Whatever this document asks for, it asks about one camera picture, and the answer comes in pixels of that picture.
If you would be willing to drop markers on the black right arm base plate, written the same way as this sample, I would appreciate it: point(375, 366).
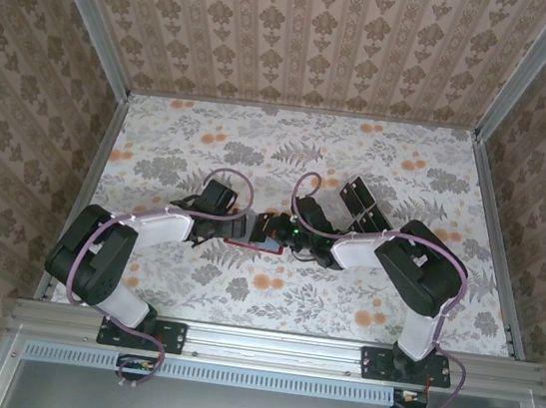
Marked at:
point(372, 365)

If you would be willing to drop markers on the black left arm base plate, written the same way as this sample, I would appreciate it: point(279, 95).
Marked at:
point(175, 337)

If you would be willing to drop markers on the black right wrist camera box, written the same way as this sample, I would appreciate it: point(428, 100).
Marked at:
point(314, 214)

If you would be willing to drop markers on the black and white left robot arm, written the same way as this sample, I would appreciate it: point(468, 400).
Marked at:
point(159, 229)

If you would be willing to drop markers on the black compartment tray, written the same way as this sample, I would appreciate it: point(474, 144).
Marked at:
point(365, 192)

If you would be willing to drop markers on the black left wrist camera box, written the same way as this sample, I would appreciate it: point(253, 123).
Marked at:
point(218, 196)

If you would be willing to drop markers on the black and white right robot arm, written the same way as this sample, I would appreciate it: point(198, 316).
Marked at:
point(357, 253)

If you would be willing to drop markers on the aluminium corner post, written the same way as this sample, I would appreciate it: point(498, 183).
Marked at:
point(532, 67)
point(88, 19)

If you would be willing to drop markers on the black credit card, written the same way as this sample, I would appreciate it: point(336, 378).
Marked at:
point(349, 195)
point(368, 224)
point(259, 230)
point(382, 218)

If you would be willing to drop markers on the red leather card holder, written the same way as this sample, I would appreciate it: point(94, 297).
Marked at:
point(272, 245)

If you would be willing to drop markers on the aluminium table edge rail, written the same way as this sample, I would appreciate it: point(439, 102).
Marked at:
point(496, 228)
point(100, 156)
point(305, 111)

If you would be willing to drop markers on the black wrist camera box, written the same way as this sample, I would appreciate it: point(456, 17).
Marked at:
point(314, 214)
point(218, 196)

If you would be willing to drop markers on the aluminium mounting crossbar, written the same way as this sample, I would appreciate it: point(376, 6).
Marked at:
point(274, 347)

